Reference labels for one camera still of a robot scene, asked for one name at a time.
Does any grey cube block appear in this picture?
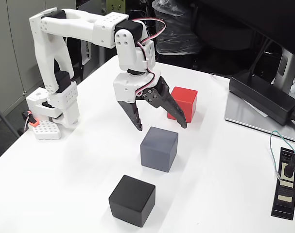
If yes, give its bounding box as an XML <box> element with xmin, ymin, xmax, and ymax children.
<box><xmin>139</xmin><ymin>126</ymin><xmax>179</xmax><ymax>173</ymax></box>

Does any black cube block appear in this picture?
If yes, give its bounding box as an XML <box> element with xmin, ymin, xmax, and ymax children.
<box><xmin>108</xmin><ymin>174</ymin><xmax>156</xmax><ymax>228</ymax></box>

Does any red cube block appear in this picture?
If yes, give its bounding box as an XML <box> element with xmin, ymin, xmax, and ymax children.
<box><xmin>167</xmin><ymin>86</ymin><xmax>198</xmax><ymax>124</ymax></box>

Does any black computer tower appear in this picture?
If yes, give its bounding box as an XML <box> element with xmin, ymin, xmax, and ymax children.
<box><xmin>53</xmin><ymin>36</ymin><xmax>92</xmax><ymax>85</ymax></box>

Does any plastic-wrapped black bin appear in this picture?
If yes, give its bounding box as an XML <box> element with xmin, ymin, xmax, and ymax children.
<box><xmin>152</xmin><ymin>0</ymin><xmax>201</xmax><ymax>55</ymax></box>

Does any green metal panel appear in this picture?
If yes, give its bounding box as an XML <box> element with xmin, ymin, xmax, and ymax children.
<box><xmin>105</xmin><ymin>0</ymin><xmax>126</xmax><ymax>16</ymax></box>

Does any black power adapter brick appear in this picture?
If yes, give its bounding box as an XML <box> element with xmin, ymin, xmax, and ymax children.
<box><xmin>229</xmin><ymin>69</ymin><xmax>295</xmax><ymax>126</ymax></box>

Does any silver monitor stand neck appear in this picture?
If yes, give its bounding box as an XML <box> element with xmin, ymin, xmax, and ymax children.
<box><xmin>271</xmin><ymin>47</ymin><xmax>295</xmax><ymax>94</ymax></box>

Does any black monitor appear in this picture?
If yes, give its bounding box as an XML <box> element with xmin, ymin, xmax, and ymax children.
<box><xmin>193</xmin><ymin>0</ymin><xmax>295</xmax><ymax>59</ymax></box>

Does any black power plug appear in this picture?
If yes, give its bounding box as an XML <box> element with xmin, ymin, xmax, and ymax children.
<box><xmin>282</xmin><ymin>148</ymin><xmax>295</xmax><ymax>177</ymax></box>

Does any black power strip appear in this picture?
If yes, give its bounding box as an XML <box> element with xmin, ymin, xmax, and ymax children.
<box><xmin>270</xmin><ymin>147</ymin><xmax>295</xmax><ymax>221</ymax></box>

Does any silver metal post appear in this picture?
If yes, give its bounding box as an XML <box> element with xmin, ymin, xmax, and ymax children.
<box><xmin>98</xmin><ymin>45</ymin><xmax>106</xmax><ymax>66</ymax></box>

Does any red white servo cable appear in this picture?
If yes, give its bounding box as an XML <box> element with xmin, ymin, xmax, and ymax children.
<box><xmin>136</xmin><ymin>17</ymin><xmax>168</xmax><ymax>98</ymax></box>

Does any silver monitor base plate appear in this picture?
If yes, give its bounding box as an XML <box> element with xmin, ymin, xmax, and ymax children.
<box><xmin>224</xmin><ymin>91</ymin><xmax>295</xmax><ymax>144</ymax></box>

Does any orange cable connector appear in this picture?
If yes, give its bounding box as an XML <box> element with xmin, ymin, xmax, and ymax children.
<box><xmin>22</xmin><ymin>110</ymin><xmax>40</xmax><ymax>133</ymax></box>

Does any green wire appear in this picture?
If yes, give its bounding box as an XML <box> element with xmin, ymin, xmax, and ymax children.
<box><xmin>269</xmin><ymin>130</ymin><xmax>295</xmax><ymax>181</ymax></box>

